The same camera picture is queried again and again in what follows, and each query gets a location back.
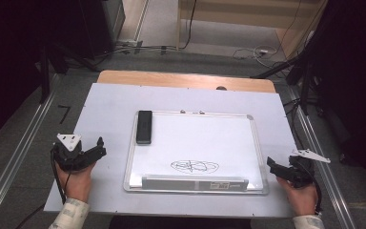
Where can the white table cover board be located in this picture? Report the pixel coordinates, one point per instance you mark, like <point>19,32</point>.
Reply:
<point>108,108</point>

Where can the aluminium floor rail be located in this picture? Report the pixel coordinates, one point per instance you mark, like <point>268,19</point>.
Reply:
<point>327,178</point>
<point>16,159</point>

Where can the dark curtain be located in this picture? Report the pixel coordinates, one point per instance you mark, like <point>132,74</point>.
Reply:
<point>355,79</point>
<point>9,47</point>

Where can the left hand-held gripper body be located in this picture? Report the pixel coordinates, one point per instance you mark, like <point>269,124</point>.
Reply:
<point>70,157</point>

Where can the wooden table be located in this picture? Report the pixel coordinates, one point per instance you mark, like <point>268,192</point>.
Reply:
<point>178,79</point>

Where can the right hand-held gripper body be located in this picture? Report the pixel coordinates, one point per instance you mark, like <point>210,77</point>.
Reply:
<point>302,173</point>

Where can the person's right hand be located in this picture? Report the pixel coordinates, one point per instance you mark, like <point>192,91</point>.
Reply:
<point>301,200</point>

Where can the black cabinet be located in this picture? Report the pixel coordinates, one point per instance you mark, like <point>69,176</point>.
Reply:
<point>98,25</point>

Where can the black whiteboard eraser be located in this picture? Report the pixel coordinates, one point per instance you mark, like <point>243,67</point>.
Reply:
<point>144,127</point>

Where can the person's left hand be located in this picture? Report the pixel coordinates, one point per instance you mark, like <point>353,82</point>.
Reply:
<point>76,184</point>

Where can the wooden shelf unit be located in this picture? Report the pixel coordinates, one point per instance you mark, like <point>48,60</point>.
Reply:
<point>235,12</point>

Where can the black metal stand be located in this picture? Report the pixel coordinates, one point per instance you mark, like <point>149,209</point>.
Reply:
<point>305,89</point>
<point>44,79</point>

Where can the grey power strip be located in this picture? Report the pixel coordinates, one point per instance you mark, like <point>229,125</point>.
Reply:
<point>129,43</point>

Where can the metal-framed whiteboard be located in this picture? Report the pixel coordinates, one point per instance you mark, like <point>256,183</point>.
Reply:
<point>200,143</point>

